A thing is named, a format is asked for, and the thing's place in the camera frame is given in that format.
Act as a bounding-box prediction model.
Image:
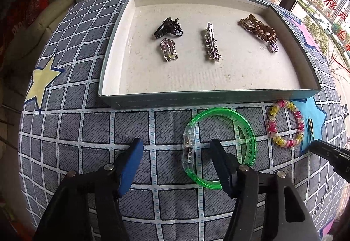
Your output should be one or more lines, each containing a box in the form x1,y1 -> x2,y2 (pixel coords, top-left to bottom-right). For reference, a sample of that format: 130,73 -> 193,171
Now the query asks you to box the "brown coil hair tie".
238,14 -> 280,53

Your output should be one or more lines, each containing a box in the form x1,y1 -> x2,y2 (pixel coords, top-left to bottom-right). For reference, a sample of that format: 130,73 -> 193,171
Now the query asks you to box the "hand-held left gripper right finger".
210,139 -> 321,241

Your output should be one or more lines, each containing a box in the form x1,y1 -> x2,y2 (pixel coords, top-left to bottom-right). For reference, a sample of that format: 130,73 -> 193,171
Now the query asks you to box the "black claw hair clip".
153,17 -> 183,39

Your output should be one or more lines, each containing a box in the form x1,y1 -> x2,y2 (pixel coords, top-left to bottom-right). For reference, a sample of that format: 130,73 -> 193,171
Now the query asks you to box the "grey tray with white inside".
98,0 -> 322,109

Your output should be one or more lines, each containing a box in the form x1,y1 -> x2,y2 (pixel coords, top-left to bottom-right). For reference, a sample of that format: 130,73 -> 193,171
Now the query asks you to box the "pink silver brooch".
160,37 -> 179,62

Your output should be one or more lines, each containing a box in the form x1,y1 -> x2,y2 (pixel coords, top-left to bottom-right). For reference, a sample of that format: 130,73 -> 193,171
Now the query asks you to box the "cream sofa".
8,0 -> 76,50

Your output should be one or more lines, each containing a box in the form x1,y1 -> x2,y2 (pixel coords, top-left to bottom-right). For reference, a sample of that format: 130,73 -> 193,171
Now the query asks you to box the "pink yellow beaded bracelet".
267,99 -> 305,149

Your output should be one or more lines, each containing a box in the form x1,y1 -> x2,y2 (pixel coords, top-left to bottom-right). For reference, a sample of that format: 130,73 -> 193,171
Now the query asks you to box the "silver spiked hair clip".
204,22 -> 223,62

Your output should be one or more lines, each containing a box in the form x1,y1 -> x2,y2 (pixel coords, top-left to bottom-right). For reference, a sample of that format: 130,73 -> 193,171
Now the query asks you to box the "grey checked star tablecloth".
18,0 -> 350,241

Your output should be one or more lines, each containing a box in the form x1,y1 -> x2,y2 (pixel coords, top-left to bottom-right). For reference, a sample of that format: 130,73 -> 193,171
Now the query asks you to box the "green translucent bangle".
182,107 -> 258,190

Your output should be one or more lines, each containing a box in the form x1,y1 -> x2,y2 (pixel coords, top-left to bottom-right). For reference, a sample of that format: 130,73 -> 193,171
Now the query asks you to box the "red patterned cushion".
0,0 -> 51,48

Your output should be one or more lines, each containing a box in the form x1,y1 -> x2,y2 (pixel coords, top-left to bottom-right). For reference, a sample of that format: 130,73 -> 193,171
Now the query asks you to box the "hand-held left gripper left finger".
33,138 -> 144,241

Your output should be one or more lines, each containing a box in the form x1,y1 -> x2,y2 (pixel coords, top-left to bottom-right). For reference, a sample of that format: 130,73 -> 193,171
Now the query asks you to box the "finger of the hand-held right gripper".
309,139 -> 350,175

